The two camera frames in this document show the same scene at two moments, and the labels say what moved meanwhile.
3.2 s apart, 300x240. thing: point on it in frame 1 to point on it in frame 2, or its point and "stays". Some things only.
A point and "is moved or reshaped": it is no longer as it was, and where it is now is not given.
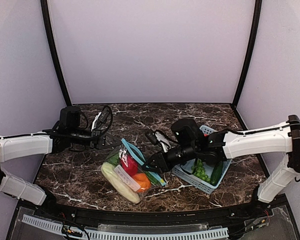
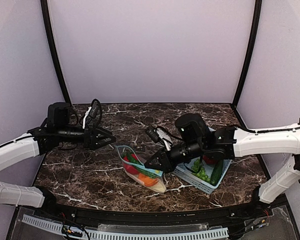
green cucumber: (216, 173) stays
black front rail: (153, 215) stays
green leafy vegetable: (114, 159) to (143, 171)
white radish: (108, 171) to (160, 186)
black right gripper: (163, 160) stays
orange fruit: (143, 181) is moved or reshaped
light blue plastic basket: (184, 171) stays
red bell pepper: (129, 164) is moved or reshaped
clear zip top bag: (123, 170) is moved or reshaped
